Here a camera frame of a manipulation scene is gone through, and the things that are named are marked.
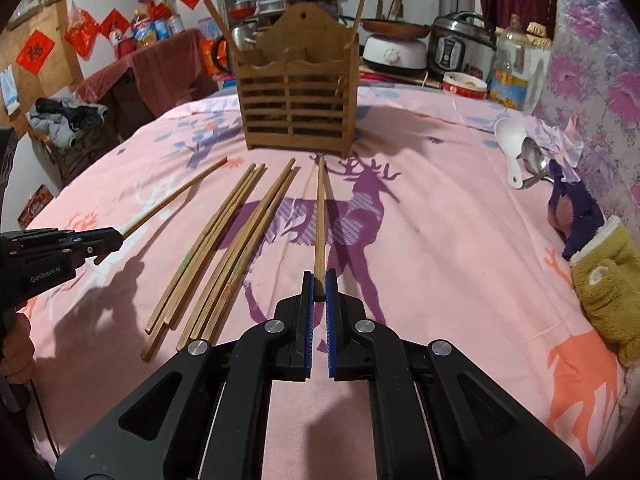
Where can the pink deer printed tablecloth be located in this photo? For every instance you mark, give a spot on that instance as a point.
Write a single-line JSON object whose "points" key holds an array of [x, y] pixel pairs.
{"points": [[425, 260]]}

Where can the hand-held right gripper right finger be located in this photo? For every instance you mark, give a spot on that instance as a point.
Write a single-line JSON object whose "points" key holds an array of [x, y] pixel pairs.
{"points": [[330, 320]]}

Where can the person's left hand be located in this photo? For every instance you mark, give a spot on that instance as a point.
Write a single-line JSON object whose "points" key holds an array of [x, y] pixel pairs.
{"points": [[15, 345]]}

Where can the metal spoon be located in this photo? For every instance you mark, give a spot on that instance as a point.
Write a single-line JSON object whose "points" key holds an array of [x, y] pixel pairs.
{"points": [[532, 155]]}

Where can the bunch of wooden chopsticks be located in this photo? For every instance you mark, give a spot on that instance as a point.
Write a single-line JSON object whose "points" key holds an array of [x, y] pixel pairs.
{"points": [[197, 265]]}

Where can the silver black pressure cooker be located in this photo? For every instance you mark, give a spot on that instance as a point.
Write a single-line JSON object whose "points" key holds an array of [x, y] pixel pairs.
{"points": [[460, 50]]}

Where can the frying pan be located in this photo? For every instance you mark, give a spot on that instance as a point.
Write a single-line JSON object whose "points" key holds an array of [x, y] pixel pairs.
{"points": [[395, 29]]}

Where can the yellow green plush cloth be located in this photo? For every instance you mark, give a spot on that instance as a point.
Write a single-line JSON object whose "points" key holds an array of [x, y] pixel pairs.
{"points": [[610, 285]]}

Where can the red rimmed metal bowl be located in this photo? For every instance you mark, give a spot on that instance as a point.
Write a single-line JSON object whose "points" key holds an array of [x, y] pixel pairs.
{"points": [[243, 10]]}

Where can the red plastic bag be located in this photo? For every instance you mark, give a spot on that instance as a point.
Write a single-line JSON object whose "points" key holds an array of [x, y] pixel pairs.
{"points": [[80, 35]]}

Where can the slatted wooden utensil holder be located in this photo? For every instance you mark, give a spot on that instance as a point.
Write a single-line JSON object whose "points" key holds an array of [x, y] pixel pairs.
{"points": [[300, 35]]}

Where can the white red bowl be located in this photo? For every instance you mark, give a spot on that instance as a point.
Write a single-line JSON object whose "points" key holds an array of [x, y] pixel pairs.
{"points": [[465, 87]]}

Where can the floral purple cloth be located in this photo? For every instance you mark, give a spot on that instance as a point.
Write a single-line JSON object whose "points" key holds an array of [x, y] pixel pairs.
{"points": [[595, 60]]}

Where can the pile of grey clothes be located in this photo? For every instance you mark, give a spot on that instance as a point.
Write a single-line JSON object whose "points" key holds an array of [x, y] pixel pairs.
{"points": [[65, 117]]}

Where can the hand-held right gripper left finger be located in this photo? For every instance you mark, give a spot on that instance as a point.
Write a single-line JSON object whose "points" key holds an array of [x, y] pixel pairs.
{"points": [[310, 320]]}

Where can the wooden chopstick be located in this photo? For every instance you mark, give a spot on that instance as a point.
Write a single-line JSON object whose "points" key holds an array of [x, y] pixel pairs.
{"points": [[175, 195], [220, 25], [323, 210], [358, 17]]}

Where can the white plastic spoon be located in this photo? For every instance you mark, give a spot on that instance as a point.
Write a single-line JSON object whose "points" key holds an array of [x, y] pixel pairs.
{"points": [[510, 137]]}

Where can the maroon cloth covered cabinet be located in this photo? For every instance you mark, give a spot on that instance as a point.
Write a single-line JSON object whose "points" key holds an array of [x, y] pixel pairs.
{"points": [[150, 75]]}

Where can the red orange printed box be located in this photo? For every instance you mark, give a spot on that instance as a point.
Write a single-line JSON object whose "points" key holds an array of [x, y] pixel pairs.
{"points": [[206, 50]]}

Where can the clear plastic oil bottle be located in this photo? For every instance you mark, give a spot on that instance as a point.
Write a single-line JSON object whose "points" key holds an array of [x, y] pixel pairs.
{"points": [[512, 60]]}

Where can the red printed carton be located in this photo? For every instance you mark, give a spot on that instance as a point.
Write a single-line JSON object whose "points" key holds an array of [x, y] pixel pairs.
{"points": [[35, 207]]}

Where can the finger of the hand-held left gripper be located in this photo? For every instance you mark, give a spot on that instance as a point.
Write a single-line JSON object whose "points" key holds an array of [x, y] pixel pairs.
{"points": [[95, 235], [92, 251]]}

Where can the white electric cooker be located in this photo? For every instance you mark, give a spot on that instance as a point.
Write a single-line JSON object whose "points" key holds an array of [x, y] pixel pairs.
{"points": [[395, 55]]}

